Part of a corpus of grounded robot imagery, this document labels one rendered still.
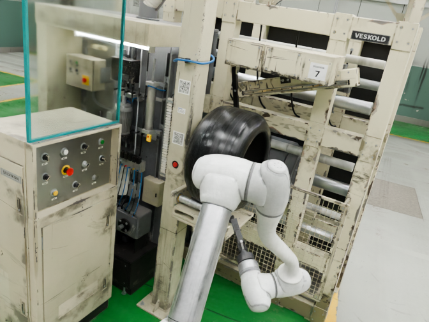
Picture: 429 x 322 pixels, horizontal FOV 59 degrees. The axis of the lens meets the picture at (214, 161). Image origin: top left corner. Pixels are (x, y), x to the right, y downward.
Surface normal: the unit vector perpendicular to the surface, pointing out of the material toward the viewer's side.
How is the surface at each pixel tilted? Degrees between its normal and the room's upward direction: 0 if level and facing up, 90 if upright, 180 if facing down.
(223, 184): 61
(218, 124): 38
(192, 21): 90
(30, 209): 90
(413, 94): 90
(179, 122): 90
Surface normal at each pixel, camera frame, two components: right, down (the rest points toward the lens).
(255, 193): -0.18, 0.45
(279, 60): -0.49, 0.25
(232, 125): -0.15, -0.65
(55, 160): 0.86, 0.29
